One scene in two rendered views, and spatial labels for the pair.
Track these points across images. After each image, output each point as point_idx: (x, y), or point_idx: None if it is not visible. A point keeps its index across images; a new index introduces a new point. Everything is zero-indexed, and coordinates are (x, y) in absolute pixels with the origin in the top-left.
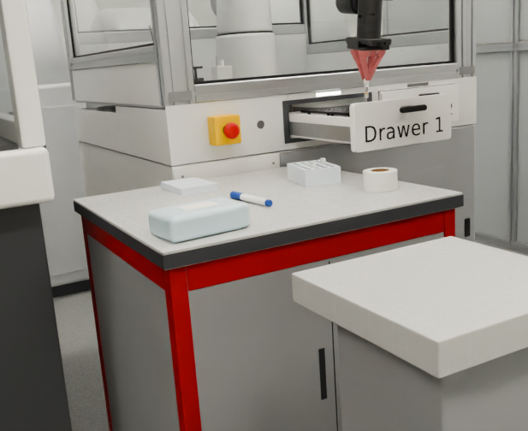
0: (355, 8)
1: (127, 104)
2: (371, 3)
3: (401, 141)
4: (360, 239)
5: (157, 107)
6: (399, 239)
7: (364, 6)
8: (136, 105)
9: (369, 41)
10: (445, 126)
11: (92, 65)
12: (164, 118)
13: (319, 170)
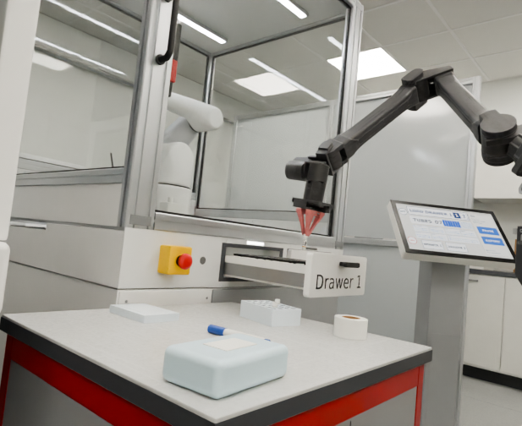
0: (303, 176)
1: (64, 222)
2: (322, 173)
3: (337, 292)
4: (373, 394)
5: (110, 227)
6: (394, 393)
7: (315, 174)
8: (77, 224)
9: (319, 203)
10: (361, 283)
11: (25, 182)
12: (120, 238)
13: (284, 311)
